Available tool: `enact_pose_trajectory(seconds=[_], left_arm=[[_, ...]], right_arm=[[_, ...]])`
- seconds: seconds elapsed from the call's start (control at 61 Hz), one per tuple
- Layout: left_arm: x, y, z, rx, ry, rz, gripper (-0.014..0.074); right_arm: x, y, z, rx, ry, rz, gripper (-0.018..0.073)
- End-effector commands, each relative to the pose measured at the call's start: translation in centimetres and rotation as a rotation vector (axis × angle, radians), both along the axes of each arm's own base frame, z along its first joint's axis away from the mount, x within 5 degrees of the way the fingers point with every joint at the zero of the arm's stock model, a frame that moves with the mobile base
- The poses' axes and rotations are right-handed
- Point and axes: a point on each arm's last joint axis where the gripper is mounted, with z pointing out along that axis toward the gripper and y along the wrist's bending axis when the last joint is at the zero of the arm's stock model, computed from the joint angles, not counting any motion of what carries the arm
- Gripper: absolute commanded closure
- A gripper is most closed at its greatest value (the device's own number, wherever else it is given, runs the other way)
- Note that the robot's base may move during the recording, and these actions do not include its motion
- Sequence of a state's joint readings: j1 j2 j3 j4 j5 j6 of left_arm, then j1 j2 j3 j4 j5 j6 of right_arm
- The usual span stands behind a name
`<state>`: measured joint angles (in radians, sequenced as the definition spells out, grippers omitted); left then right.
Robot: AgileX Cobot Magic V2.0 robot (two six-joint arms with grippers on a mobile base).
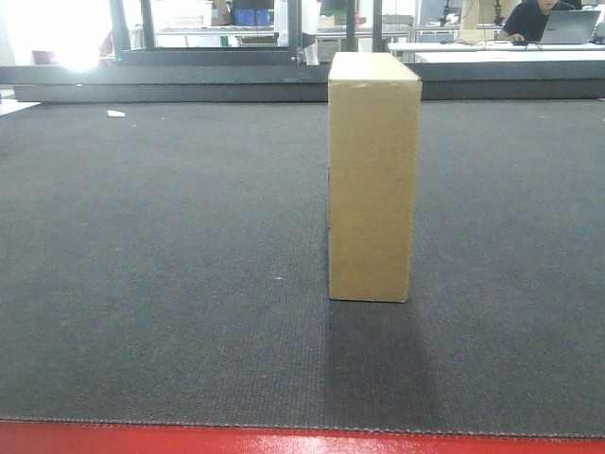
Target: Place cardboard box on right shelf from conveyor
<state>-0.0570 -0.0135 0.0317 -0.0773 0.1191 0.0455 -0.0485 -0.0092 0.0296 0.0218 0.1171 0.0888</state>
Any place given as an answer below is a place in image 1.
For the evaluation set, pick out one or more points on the tall brown cardboard box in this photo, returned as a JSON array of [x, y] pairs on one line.
[[374, 127]]

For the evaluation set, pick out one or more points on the black conveyor belt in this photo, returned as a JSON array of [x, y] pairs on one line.
[[169, 265]]

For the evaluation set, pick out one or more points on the red conveyor front edge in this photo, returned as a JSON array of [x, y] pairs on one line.
[[30, 437]]

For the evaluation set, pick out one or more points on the white work desk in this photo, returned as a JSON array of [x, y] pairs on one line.
[[494, 52]]

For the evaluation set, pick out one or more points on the blue storage crate background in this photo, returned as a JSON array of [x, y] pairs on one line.
[[251, 17]]

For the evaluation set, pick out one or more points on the white plastic basket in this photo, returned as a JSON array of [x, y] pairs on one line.
[[187, 21]]

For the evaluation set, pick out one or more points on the person in black shirt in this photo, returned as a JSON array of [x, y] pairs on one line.
[[528, 19]]

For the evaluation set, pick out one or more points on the grey open laptop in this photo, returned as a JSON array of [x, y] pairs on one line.
[[570, 27]]

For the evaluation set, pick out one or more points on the black metal frame rack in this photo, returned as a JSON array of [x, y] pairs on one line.
[[290, 39]]

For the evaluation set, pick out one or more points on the black conveyor end frame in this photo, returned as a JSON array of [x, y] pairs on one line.
[[54, 84]]

